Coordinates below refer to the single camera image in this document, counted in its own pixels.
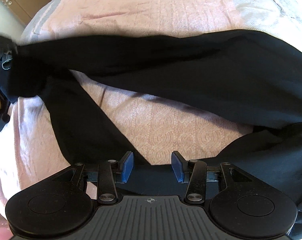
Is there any navy patterned garment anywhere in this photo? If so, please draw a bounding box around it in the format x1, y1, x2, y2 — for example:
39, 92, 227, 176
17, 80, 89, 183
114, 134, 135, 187
0, 53, 18, 132

